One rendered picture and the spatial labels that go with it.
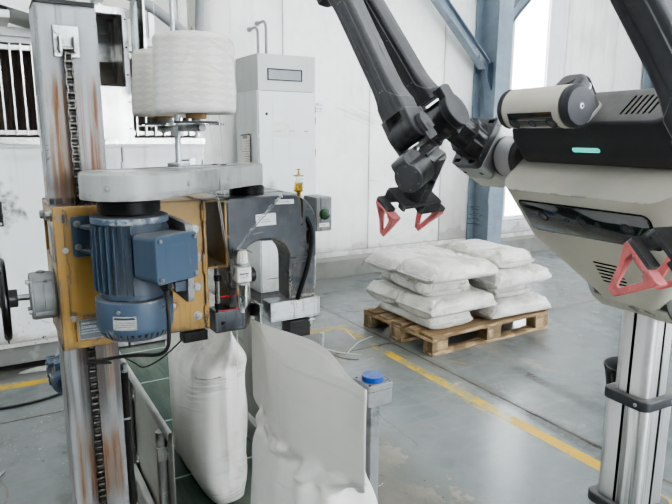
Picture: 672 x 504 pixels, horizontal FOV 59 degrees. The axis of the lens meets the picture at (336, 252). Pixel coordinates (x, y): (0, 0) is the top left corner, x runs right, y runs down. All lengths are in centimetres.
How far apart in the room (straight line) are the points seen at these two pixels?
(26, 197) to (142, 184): 295
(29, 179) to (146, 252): 297
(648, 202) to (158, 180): 86
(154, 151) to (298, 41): 239
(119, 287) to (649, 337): 107
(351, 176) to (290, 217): 485
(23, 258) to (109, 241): 295
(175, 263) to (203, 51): 41
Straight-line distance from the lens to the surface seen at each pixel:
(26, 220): 411
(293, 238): 153
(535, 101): 108
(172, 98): 123
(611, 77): 928
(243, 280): 143
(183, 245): 117
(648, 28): 77
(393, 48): 133
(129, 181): 116
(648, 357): 141
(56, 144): 142
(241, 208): 146
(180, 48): 123
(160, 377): 295
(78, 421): 156
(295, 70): 537
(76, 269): 139
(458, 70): 723
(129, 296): 123
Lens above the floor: 149
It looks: 11 degrees down
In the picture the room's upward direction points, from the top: straight up
